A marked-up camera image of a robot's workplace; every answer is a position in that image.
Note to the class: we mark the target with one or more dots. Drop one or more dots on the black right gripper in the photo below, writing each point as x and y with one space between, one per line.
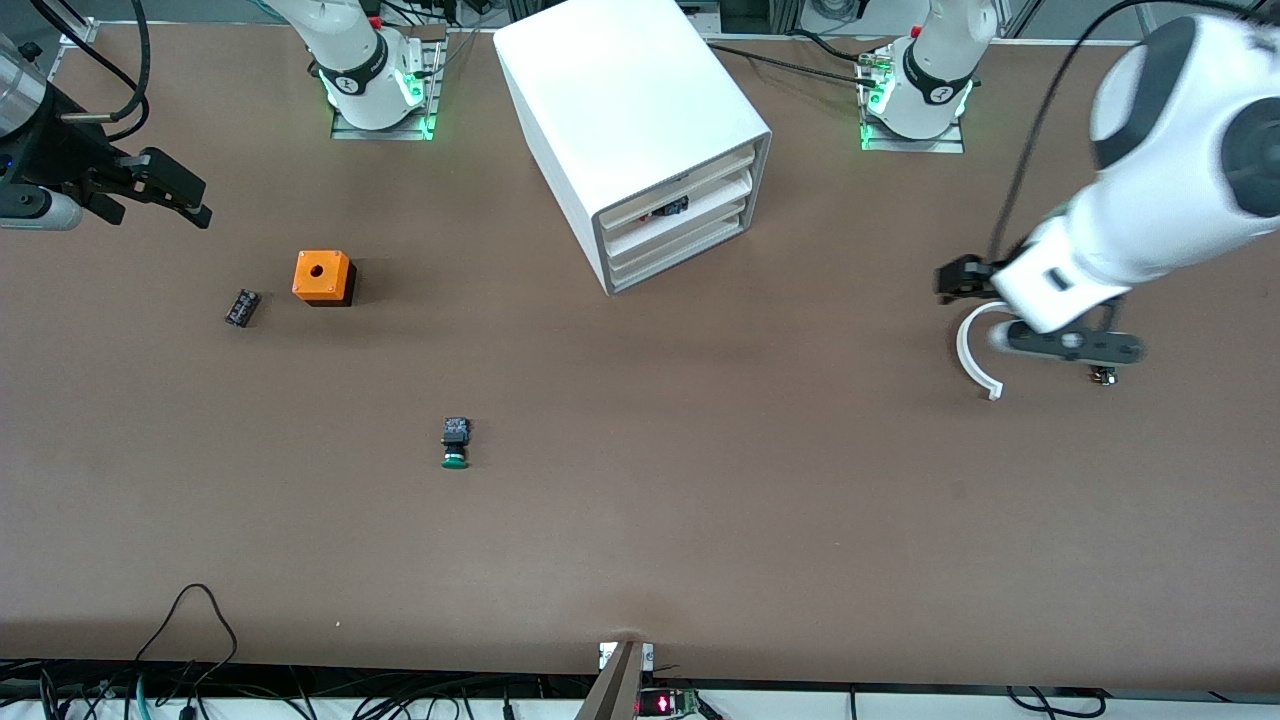
58 155

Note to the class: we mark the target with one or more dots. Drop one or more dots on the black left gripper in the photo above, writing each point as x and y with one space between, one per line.
962 277

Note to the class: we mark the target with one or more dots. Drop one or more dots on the red push button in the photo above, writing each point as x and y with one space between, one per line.
670 208

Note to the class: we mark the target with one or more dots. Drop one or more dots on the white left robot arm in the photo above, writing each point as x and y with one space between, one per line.
1150 230

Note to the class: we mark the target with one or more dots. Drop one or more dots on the green push button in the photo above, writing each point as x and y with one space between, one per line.
456 432

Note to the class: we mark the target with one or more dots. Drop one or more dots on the white drawer cabinet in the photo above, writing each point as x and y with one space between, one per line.
620 90

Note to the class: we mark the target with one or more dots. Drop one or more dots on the white curved plastic clip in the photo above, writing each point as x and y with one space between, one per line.
962 355

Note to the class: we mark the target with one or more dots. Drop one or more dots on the small black contact block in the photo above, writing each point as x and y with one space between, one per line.
243 308

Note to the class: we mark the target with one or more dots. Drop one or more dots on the small black brass fitting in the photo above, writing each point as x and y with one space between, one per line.
1104 376

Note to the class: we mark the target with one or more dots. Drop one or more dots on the small red LED device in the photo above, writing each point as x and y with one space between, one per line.
665 704

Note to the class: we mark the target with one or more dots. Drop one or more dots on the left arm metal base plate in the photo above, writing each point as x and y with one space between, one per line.
945 146

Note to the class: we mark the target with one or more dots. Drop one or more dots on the orange button enclosure box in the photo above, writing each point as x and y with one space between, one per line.
335 275

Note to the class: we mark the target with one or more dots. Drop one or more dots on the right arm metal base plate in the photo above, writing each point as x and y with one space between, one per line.
350 130

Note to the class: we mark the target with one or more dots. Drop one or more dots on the aluminium frame post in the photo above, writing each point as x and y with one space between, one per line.
75 30

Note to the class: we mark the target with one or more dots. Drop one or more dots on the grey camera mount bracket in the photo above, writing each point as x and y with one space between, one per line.
615 690

